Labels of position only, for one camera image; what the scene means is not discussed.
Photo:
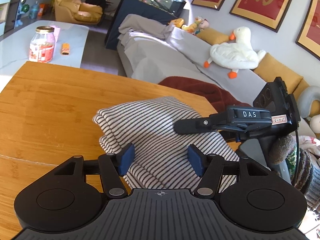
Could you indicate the red framed calligraphy picture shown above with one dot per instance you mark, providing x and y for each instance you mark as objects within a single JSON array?
[{"x": 267, "y": 13}]

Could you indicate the right gloved hand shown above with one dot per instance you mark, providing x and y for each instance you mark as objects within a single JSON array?
[{"x": 301, "y": 156}]

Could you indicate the black white striped garment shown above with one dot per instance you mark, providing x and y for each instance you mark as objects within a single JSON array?
[{"x": 161, "y": 160}]

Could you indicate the orange snack packet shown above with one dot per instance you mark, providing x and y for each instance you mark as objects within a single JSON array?
[{"x": 65, "y": 49}]

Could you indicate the dark blue cabinet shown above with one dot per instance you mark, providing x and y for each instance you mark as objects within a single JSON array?
[{"x": 133, "y": 7}]

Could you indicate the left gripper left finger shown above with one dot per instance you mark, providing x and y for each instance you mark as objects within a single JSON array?
[{"x": 112, "y": 167}]

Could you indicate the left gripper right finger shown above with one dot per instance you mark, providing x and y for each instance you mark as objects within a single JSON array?
[{"x": 208, "y": 167}]

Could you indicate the white wall shelf unit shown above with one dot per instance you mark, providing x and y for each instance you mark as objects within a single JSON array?
[{"x": 9, "y": 10}]

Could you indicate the yellow cushion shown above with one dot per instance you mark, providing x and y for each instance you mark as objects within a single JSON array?
[
  {"x": 212, "y": 36},
  {"x": 269, "y": 68}
]

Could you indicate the grey blanket on sofa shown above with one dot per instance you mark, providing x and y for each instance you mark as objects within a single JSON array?
[{"x": 133, "y": 22}]

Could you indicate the glass jar with gold lid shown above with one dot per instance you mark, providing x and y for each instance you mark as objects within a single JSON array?
[{"x": 41, "y": 48}]

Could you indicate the grey sofa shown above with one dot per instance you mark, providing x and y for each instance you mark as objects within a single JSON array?
[{"x": 183, "y": 54}]

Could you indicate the dark red fleece garment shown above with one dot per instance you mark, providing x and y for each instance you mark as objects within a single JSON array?
[{"x": 219, "y": 98}]

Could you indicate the white coffee table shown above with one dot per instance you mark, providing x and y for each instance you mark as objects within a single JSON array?
[{"x": 15, "y": 47}]

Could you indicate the white goose plush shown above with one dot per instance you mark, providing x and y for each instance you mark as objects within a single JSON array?
[{"x": 236, "y": 56}]

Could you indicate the small plush toys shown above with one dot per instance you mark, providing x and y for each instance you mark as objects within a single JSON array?
[{"x": 195, "y": 28}]

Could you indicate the pink small container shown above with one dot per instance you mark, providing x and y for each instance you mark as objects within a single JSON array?
[{"x": 56, "y": 32}]

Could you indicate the yellow armchair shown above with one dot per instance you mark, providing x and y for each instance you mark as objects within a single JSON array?
[{"x": 77, "y": 12}]

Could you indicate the yellow cushion right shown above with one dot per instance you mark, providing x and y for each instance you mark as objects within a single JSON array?
[{"x": 269, "y": 68}]

